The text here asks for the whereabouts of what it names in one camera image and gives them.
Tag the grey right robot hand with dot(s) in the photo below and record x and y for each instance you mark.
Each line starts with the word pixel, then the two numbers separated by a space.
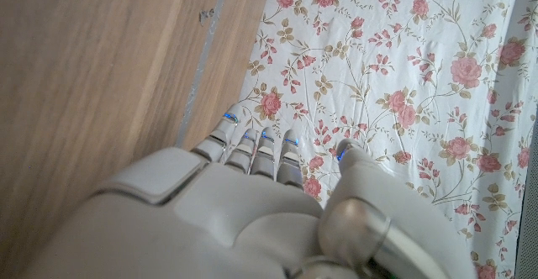
pixel 210 220

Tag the floral backdrop cloth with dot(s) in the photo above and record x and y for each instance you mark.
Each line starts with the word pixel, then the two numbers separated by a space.
pixel 378 81

